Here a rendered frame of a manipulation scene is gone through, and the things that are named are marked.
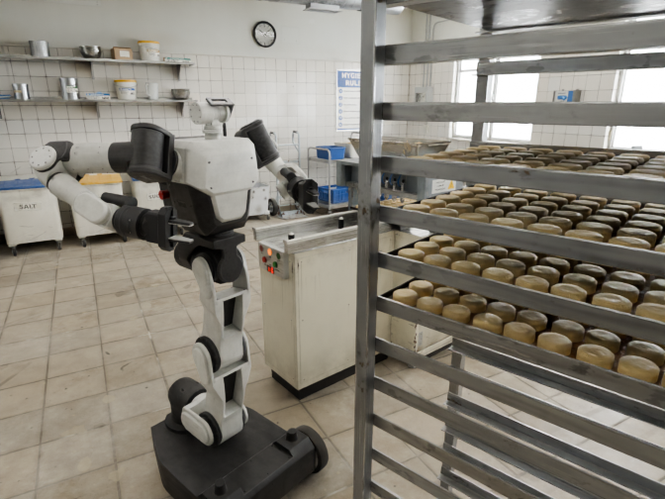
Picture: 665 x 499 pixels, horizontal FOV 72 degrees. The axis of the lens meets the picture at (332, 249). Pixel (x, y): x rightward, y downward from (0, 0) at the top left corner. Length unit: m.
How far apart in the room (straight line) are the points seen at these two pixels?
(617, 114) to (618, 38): 0.09
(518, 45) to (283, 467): 1.65
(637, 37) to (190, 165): 1.14
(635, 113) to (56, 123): 5.92
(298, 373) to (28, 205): 3.91
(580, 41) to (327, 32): 6.46
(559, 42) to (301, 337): 1.92
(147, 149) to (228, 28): 5.18
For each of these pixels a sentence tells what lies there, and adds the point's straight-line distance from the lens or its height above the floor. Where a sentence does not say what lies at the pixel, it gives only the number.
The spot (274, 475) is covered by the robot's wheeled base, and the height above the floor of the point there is 0.18.
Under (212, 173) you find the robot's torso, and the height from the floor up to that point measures 1.31.
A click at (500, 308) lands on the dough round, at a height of 1.15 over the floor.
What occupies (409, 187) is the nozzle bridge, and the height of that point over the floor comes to 1.07.
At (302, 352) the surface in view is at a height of 0.30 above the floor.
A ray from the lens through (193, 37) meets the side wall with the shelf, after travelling 6.41.
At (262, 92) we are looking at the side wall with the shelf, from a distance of 6.61.
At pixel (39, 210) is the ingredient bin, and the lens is 5.67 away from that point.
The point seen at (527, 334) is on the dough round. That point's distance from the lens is 0.83.
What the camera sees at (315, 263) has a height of 0.76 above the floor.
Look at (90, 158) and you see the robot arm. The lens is 1.50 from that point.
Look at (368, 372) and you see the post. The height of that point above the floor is 1.00.
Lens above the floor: 1.51
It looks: 18 degrees down
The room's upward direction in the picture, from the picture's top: straight up
